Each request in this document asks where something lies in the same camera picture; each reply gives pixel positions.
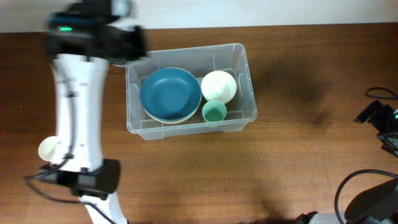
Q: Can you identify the dark blue large bowl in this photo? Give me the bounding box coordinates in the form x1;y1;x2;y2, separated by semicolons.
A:
140;67;201;120

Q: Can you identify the cream large bowl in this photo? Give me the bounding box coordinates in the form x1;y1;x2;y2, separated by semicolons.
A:
143;106;199;124

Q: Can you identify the white small bowl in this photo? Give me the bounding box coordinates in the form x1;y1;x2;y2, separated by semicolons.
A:
200;70;238;105

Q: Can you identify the mint green cup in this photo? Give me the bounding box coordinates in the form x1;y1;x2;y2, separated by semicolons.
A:
201;100;227;122

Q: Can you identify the cream cup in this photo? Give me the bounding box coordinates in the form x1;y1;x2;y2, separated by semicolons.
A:
38;136;60;162

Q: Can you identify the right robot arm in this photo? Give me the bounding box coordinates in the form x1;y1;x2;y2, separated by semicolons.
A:
294;100;397;224

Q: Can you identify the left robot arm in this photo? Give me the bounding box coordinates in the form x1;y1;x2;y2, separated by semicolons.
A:
24;1;147;223

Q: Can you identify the clear plastic storage bin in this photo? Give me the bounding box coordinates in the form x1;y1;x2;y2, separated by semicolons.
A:
126;43;258;140

